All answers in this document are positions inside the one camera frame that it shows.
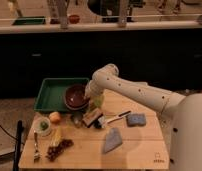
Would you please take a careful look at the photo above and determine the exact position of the black vertical post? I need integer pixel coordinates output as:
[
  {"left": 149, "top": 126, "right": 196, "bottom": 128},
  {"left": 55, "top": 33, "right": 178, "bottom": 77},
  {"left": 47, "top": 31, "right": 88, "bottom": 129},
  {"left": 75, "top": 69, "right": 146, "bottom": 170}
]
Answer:
[{"left": 13, "top": 120, "right": 23, "bottom": 171}]

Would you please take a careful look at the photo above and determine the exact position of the grey blue folded cloth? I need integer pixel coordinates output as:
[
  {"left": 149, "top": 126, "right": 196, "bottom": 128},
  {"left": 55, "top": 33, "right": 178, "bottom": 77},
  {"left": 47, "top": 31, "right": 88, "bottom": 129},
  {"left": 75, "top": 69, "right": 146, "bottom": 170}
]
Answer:
[{"left": 102, "top": 128, "right": 123, "bottom": 154}]

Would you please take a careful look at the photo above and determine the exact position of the bunch of dark grapes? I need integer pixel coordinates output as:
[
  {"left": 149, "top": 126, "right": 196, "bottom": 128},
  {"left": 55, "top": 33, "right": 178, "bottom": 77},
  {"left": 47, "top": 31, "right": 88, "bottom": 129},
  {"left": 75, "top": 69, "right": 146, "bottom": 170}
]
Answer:
[{"left": 46, "top": 139, "right": 74, "bottom": 161}]

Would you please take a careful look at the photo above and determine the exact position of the dark round small object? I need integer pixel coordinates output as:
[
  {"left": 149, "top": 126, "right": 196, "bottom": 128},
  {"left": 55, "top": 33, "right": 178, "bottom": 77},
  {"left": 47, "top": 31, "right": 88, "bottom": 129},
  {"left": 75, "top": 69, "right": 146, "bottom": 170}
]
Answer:
[{"left": 71, "top": 112, "right": 83, "bottom": 128}]

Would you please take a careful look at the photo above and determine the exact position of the yellow banana toy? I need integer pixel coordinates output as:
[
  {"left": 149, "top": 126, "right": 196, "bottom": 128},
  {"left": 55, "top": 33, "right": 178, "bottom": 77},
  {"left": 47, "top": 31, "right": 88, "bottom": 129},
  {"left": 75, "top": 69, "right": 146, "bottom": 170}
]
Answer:
[{"left": 50, "top": 126, "right": 62, "bottom": 147}]

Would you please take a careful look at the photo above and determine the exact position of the green plastic cup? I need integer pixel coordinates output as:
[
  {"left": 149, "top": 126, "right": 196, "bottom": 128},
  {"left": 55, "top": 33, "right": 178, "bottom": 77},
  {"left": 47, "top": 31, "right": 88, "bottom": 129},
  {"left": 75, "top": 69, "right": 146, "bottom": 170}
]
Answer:
[{"left": 94, "top": 94, "right": 104, "bottom": 107}]

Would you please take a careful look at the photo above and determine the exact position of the green plastic tray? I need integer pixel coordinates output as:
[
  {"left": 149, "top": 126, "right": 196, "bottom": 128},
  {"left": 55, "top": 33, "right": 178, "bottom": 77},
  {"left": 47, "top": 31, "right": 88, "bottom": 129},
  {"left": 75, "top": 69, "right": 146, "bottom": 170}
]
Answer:
[{"left": 34, "top": 77, "right": 89, "bottom": 113}]

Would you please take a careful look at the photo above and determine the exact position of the orange fruit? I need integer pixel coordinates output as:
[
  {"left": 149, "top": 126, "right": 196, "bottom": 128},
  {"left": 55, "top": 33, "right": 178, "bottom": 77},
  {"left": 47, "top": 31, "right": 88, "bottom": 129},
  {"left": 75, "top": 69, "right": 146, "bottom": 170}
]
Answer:
[{"left": 49, "top": 112, "right": 61, "bottom": 124}]

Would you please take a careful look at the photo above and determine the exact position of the wooden block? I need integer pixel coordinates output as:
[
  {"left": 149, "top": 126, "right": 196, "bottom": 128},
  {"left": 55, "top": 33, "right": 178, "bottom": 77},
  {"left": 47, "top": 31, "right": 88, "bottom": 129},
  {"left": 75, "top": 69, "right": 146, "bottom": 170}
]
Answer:
[{"left": 83, "top": 108, "right": 102, "bottom": 127}]

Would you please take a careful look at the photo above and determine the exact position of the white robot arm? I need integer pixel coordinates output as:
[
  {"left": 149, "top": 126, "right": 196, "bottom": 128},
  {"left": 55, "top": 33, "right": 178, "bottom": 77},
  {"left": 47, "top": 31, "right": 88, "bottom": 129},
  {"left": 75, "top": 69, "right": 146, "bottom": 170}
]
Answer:
[{"left": 85, "top": 64, "right": 202, "bottom": 171}]

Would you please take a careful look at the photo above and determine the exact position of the metal fork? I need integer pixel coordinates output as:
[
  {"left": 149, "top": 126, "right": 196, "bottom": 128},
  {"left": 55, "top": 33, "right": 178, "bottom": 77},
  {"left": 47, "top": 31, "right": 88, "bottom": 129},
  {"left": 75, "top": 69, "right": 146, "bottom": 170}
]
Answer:
[{"left": 34, "top": 131, "right": 40, "bottom": 162}]

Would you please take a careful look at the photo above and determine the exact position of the blue sponge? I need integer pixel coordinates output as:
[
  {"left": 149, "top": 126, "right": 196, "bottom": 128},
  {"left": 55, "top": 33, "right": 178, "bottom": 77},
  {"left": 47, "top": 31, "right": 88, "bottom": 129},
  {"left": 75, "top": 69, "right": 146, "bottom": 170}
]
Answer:
[{"left": 126, "top": 114, "right": 146, "bottom": 127}]

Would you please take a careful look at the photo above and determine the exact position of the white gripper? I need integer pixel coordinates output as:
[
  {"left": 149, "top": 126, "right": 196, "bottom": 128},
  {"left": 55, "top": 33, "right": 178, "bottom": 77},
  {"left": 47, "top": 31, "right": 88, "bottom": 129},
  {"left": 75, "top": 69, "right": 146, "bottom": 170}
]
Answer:
[{"left": 85, "top": 80, "right": 100, "bottom": 99}]

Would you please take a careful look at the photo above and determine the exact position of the dark red bowl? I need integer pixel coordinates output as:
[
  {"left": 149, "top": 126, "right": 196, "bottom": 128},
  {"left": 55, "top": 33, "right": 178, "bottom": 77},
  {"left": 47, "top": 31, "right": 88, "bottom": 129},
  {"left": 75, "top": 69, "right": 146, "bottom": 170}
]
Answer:
[{"left": 64, "top": 84, "right": 89, "bottom": 110}]

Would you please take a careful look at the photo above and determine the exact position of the white cup with green item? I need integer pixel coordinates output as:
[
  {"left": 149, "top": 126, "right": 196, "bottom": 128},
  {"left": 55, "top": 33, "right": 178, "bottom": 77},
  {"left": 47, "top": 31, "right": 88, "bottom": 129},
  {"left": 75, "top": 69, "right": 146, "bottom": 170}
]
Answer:
[{"left": 34, "top": 117, "right": 51, "bottom": 136}]

